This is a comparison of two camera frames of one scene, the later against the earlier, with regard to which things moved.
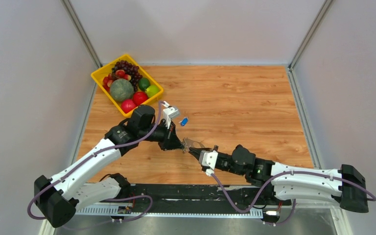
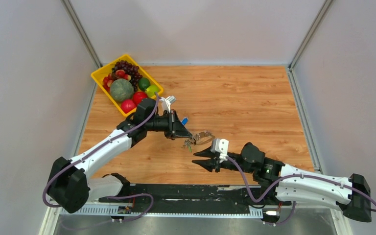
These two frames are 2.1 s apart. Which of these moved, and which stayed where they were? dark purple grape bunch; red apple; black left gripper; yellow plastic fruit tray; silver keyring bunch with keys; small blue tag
Moved: silver keyring bunch with keys; black left gripper
Stayed: yellow plastic fruit tray; dark purple grape bunch; small blue tag; red apple
